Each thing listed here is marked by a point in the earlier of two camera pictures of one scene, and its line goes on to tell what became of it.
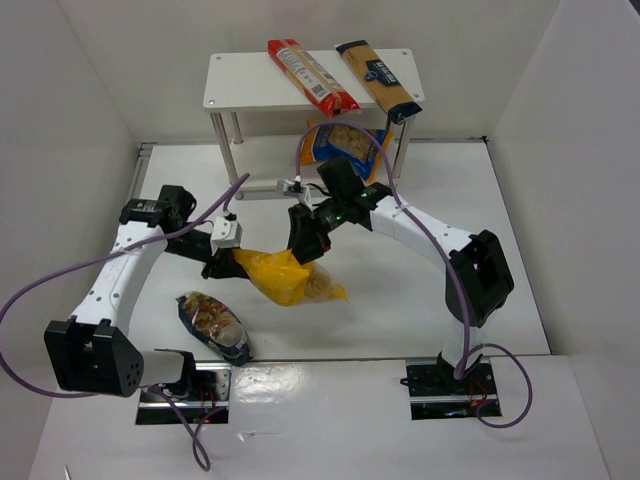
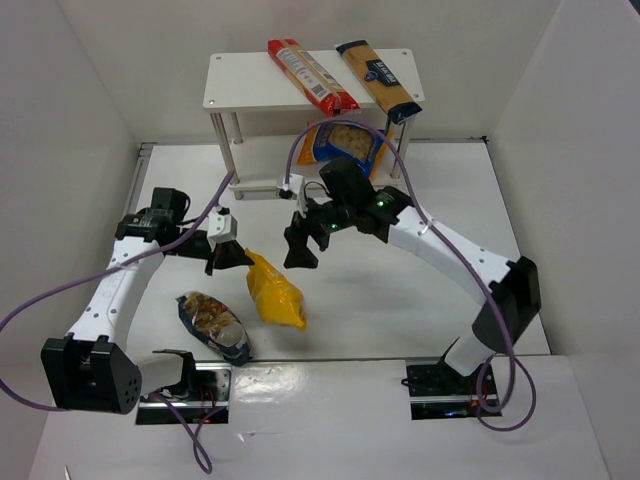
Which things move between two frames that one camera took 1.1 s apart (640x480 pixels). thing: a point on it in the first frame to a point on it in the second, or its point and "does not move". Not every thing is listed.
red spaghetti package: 295,60 does not move
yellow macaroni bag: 282,280 to 278,299
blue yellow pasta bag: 364,147 does not move
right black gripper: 306,233 does not move
